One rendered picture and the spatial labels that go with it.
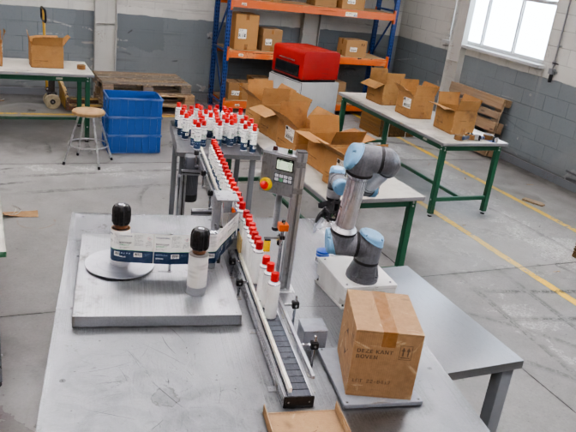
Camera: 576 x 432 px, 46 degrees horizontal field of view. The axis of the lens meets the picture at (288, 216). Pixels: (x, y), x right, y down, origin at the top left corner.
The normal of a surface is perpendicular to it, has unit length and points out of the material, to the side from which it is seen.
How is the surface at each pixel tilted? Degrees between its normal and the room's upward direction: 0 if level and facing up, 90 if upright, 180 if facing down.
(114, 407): 0
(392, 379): 90
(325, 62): 90
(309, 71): 90
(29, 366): 0
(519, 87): 90
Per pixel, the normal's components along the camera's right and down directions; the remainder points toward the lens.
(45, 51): 0.43, 0.35
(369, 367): 0.03, 0.37
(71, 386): 0.12, -0.93
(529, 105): -0.91, 0.04
